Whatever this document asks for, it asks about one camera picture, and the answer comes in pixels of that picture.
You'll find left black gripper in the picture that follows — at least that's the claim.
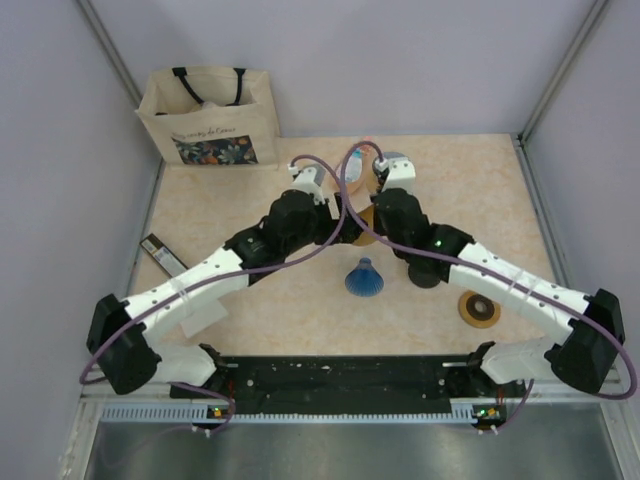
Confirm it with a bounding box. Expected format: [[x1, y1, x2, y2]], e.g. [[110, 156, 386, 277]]
[[283, 193, 367, 256]]

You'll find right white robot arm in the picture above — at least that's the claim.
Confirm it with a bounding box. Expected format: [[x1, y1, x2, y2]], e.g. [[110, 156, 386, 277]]
[[372, 152, 625, 396]]

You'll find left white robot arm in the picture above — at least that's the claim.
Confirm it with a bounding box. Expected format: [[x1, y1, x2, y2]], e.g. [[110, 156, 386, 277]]
[[86, 166, 356, 397]]

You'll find pink detergent bottle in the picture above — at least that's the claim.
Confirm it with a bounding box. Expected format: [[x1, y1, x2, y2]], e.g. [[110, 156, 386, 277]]
[[345, 145, 376, 195]]

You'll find dark carafe with red lid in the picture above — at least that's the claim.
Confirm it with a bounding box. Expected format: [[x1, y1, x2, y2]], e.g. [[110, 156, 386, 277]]
[[407, 265, 441, 289]]

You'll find white paper sheet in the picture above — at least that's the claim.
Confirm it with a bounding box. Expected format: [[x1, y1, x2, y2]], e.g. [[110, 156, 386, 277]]
[[181, 299, 228, 338]]

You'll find small black barcode box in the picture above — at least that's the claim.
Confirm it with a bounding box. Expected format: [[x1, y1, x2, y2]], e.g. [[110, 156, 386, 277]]
[[139, 233, 188, 278]]

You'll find beige canvas tote bag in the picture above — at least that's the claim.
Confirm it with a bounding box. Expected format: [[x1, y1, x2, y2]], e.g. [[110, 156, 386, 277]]
[[136, 66, 280, 167]]

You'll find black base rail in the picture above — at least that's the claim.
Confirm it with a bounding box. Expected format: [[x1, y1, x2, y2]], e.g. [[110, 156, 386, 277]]
[[169, 354, 506, 416]]

